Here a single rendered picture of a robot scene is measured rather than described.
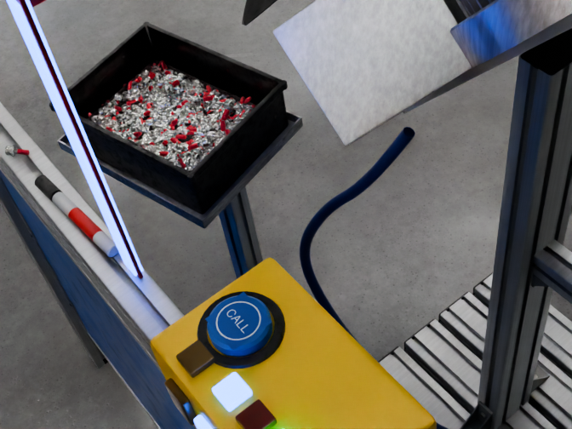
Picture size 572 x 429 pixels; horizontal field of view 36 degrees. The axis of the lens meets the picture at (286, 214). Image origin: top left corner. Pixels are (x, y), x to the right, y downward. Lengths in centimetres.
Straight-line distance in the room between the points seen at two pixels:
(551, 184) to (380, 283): 83
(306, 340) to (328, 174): 152
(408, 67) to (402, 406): 39
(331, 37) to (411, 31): 7
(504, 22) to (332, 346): 32
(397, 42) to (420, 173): 124
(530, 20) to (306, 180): 138
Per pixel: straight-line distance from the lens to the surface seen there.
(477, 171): 205
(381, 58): 82
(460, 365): 166
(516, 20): 72
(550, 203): 112
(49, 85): 68
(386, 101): 82
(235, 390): 52
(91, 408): 182
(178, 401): 55
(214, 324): 54
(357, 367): 53
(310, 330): 54
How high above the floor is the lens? 153
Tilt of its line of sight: 51 degrees down
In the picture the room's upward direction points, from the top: 11 degrees counter-clockwise
